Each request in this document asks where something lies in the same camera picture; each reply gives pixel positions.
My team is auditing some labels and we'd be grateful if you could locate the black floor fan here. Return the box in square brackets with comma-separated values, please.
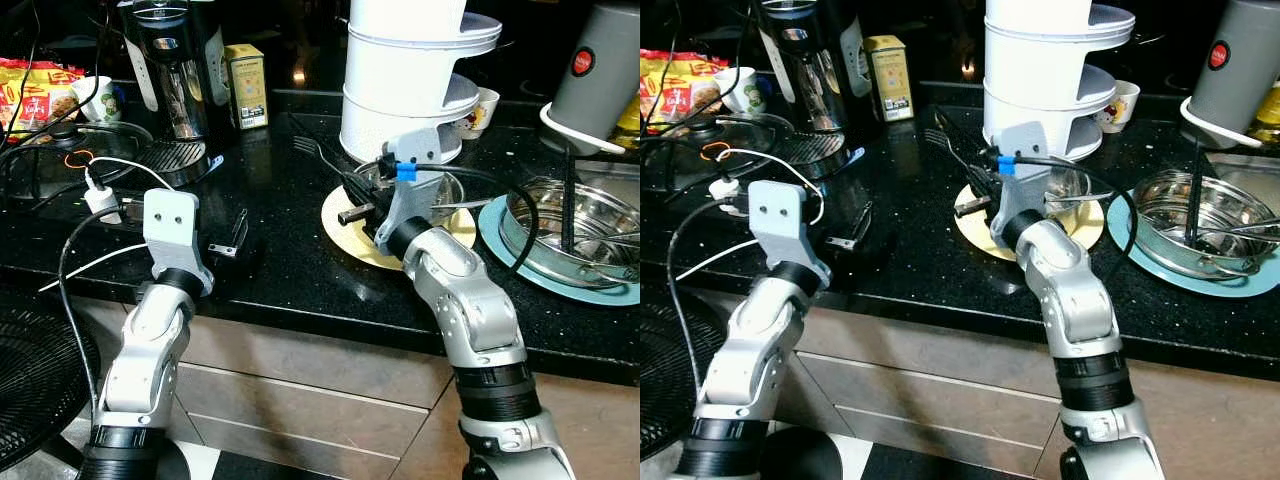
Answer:
[0, 290, 103, 473]
[640, 303, 707, 463]

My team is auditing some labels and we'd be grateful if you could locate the white stacked steamer appliance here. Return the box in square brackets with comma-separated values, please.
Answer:
[982, 0, 1137, 163]
[339, 0, 504, 167]

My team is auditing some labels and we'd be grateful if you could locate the steel spoon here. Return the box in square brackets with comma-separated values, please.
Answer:
[1195, 220, 1280, 243]

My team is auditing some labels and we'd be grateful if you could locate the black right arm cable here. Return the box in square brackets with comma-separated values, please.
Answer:
[378, 150, 543, 281]
[985, 145, 1141, 269]

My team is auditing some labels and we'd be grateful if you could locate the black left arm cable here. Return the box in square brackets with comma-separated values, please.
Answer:
[57, 203, 151, 411]
[664, 198, 753, 401]

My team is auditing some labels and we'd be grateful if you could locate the white charger cable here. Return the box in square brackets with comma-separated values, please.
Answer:
[38, 155, 216, 293]
[653, 147, 851, 286]

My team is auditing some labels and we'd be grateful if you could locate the black chopstick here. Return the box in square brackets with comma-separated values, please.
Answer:
[562, 150, 578, 253]
[1187, 140, 1204, 248]

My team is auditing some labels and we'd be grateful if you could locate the yellow round plate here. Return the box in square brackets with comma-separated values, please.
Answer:
[952, 178, 1107, 264]
[321, 183, 481, 272]

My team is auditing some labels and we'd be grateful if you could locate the teal round plate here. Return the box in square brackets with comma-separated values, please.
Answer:
[1106, 186, 1280, 300]
[477, 192, 641, 307]

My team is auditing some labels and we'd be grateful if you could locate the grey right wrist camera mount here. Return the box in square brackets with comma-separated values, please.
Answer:
[373, 127, 443, 251]
[988, 121, 1053, 243]

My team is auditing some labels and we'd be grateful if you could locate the red yellow snack bag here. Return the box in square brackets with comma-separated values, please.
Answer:
[0, 57, 89, 143]
[640, 50, 733, 138]

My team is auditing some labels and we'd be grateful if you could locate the glass pot lid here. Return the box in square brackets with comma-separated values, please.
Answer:
[640, 112, 793, 191]
[0, 120, 154, 199]

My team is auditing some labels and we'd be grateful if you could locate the beige drawer cabinet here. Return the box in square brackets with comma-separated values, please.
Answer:
[60, 293, 641, 480]
[700, 288, 1280, 480]

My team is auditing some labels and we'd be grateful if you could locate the white patterned cup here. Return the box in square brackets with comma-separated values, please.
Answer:
[460, 87, 501, 140]
[1095, 79, 1142, 135]

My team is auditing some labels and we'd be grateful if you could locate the white mug green print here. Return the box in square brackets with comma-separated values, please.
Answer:
[714, 66, 770, 115]
[70, 75, 124, 124]

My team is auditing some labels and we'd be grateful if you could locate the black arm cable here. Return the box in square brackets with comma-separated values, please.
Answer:
[378, 150, 543, 281]
[985, 145, 1141, 269]
[664, 198, 753, 401]
[57, 203, 151, 411]

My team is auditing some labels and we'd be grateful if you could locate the steel fork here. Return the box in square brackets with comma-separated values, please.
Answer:
[293, 136, 363, 193]
[923, 127, 991, 189]

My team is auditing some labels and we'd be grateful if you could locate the grey jug with red button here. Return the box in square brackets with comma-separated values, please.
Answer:
[540, 0, 641, 157]
[1180, 0, 1280, 151]

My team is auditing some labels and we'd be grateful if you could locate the yellow green tin box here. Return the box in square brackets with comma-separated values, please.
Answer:
[223, 43, 270, 132]
[863, 35, 915, 124]

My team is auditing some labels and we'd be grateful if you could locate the perforated steel steamer basket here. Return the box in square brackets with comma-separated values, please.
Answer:
[1132, 169, 1280, 281]
[503, 177, 641, 291]

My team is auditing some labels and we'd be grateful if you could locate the white charger plug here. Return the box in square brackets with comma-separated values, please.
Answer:
[84, 178, 124, 224]
[707, 175, 748, 217]

